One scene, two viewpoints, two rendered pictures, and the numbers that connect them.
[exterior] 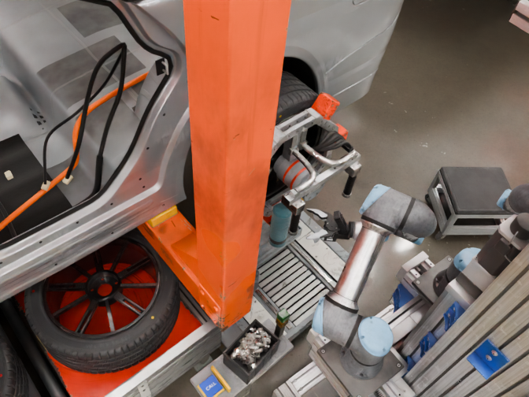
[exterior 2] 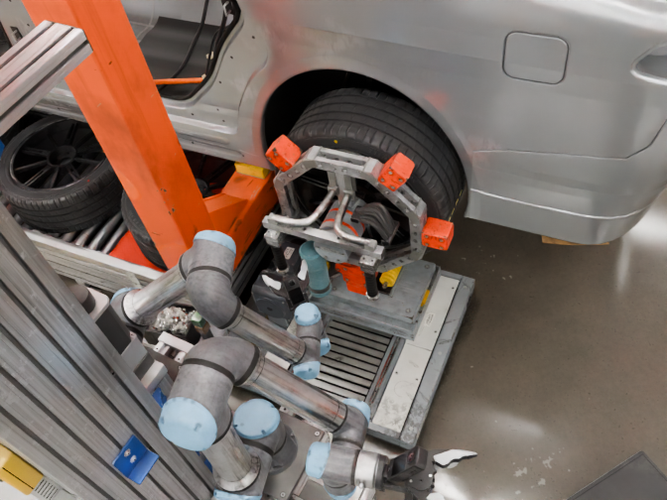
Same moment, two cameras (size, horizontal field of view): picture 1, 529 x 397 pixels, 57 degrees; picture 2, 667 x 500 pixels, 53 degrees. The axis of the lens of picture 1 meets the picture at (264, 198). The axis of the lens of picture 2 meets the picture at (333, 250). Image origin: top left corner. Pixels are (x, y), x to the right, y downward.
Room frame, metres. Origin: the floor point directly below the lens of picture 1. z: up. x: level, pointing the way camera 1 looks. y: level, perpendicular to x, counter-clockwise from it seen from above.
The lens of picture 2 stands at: (1.13, -1.59, 2.64)
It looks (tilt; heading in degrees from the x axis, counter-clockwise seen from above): 52 degrees down; 79
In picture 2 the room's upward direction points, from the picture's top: 12 degrees counter-clockwise
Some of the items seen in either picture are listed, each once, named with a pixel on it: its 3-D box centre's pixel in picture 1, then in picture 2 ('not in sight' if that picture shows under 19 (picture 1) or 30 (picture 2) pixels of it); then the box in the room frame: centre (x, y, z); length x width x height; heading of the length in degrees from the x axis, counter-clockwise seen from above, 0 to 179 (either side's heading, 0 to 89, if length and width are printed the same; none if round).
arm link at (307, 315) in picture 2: not in sight; (309, 325); (1.21, -0.50, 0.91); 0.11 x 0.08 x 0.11; 69
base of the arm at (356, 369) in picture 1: (364, 353); not in sight; (0.66, -0.41, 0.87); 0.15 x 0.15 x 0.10
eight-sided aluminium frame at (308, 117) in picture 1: (288, 165); (350, 213); (1.49, -0.09, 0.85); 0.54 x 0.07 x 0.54; 136
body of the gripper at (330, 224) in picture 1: (337, 229); (298, 301); (1.21, -0.33, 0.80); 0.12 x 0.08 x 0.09; 92
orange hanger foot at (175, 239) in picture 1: (179, 234); (237, 191); (1.16, 0.35, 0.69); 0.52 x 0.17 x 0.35; 46
